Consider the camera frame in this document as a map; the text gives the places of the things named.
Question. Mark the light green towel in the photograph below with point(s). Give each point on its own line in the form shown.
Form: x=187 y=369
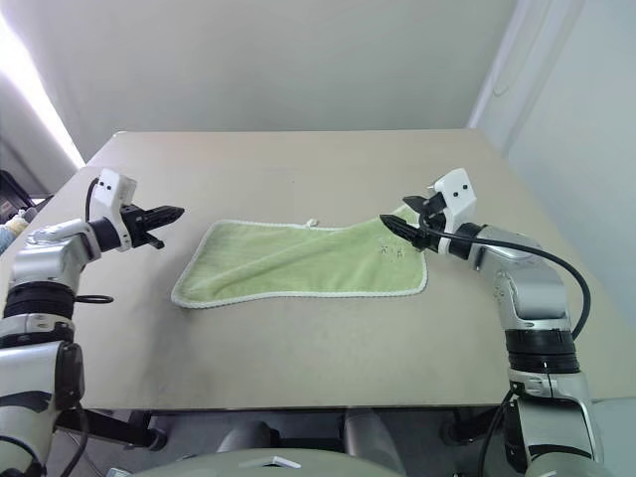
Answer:
x=298 y=263

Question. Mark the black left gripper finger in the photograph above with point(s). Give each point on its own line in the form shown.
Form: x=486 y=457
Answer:
x=151 y=242
x=166 y=213

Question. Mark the light grey rounded shape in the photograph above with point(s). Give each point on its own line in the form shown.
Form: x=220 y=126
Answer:
x=370 y=434

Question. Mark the grey-green robot torso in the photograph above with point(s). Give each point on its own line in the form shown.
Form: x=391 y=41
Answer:
x=278 y=464

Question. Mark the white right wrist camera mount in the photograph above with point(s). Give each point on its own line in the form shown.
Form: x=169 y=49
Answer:
x=459 y=196

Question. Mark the black case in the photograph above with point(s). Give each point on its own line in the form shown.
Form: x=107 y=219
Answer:
x=17 y=191

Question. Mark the dark grey rounded shape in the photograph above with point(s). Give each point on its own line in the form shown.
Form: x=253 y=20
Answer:
x=248 y=434

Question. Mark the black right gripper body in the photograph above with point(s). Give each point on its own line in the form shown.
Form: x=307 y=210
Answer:
x=431 y=241

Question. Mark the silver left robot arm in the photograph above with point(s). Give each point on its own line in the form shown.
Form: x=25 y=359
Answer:
x=45 y=258

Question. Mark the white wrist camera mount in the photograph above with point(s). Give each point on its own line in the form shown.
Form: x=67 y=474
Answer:
x=459 y=196
x=115 y=188

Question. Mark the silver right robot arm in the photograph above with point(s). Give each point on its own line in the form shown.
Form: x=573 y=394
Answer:
x=531 y=278

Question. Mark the black table frame bar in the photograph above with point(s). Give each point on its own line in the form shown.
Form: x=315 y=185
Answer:
x=109 y=427

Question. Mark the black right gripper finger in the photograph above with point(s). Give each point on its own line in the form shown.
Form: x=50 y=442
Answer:
x=413 y=204
x=400 y=228

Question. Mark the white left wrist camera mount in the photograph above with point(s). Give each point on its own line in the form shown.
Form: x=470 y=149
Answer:
x=115 y=188

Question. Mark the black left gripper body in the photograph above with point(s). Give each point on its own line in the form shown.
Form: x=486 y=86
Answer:
x=135 y=220

